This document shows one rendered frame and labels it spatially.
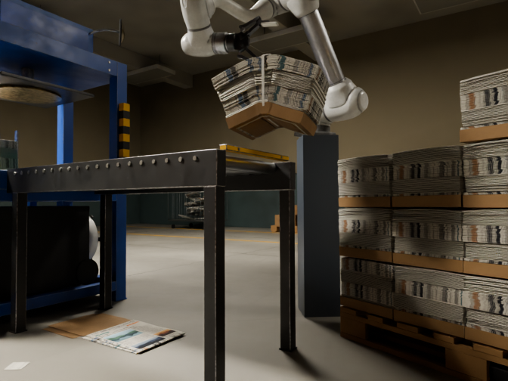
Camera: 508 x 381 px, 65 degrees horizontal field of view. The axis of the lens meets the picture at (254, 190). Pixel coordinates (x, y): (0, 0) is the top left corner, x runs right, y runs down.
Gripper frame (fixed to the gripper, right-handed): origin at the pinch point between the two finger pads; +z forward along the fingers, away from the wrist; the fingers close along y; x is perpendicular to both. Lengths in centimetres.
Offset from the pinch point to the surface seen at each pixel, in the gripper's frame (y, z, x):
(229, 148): 48, -3, 36
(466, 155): 45, 74, 3
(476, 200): 60, 77, 6
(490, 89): 23, 79, 7
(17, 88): 14, -155, -16
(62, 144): 40, -178, -76
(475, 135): 38, 76, 5
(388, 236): 78, 50, -16
